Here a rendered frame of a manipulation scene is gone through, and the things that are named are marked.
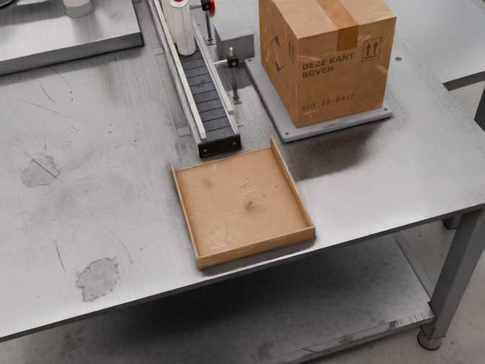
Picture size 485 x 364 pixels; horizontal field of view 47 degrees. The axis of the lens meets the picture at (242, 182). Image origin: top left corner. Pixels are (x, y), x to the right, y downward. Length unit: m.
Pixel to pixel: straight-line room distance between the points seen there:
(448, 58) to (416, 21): 0.21
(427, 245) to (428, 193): 0.97
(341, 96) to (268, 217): 0.37
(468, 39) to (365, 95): 0.50
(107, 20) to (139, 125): 0.48
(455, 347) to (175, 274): 1.18
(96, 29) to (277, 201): 0.88
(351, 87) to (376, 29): 0.16
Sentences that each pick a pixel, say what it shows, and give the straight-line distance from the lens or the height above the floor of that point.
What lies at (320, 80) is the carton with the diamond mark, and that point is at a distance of 1.36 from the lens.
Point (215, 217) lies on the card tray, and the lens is 1.26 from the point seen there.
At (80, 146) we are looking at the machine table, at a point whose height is 0.83.
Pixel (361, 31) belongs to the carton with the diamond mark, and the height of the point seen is 1.10.
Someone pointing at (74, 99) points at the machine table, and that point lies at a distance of 1.68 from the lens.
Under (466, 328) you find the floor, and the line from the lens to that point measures 2.14.
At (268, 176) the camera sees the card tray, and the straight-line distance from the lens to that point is 1.34.
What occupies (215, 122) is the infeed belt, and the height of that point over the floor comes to 0.88.
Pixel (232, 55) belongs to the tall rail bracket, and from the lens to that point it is 1.47.
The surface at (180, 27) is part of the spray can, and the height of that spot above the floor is 0.98.
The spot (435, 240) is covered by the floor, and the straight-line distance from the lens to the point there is 2.32.
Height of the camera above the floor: 1.82
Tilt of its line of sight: 48 degrees down
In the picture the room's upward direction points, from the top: 5 degrees counter-clockwise
